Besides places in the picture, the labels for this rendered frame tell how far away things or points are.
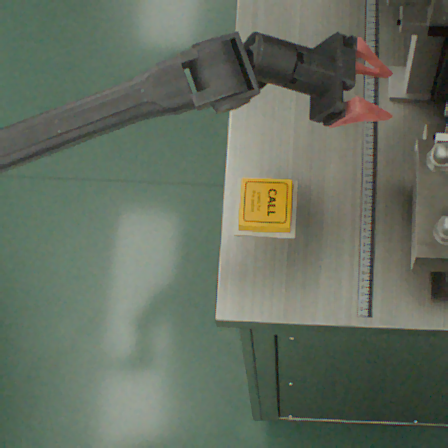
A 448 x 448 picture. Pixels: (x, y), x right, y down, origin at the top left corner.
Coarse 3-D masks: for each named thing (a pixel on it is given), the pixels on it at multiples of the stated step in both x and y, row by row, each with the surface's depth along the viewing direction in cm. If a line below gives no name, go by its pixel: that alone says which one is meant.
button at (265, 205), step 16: (240, 192) 170; (256, 192) 170; (272, 192) 170; (288, 192) 170; (240, 208) 170; (256, 208) 169; (272, 208) 169; (288, 208) 169; (240, 224) 169; (256, 224) 169; (272, 224) 169; (288, 224) 169
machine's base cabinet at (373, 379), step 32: (256, 352) 185; (288, 352) 185; (320, 352) 183; (352, 352) 182; (384, 352) 181; (416, 352) 180; (256, 384) 208; (288, 384) 208; (320, 384) 206; (352, 384) 205; (384, 384) 204; (416, 384) 202; (256, 416) 238; (288, 416) 238; (320, 416) 236; (352, 416) 234; (384, 416) 232; (416, 416) 231
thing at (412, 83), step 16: (416, 0) 150; (432, 0) 148; (400, 16) 156; (416, 16) 154; (432, 16) 151; (400, 32) 156; (416, 32) 156; (432, 32) 155; (416, 48) 161; (432, 48) 161; (416, 64) 166; (432, 64) 166; (400, 80) 176; (416, 80) 171; (432, 80) 170; (400, 96) 175; (416, 96) 175
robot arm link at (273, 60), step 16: (256, 32) 149; (256, 48) 148; (272, 48) 147; (288, 48) 149; (256, 64) 147; (272, 64) 148; (288, 64) 148; (256, 80) 150; (272, 80) 149; (288, 80) 149
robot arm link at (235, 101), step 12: (216, 36) 145; (228, 36) 146; (192, 48) 146; (240, 48) 147; (240, 60) 147; (252, 72) 147; (252, 84) 147; (264, 84) 154; (228, 96) 145; (240, 96) 145; (252, 96) 147; (216, 108) 146; (228, 108) 145
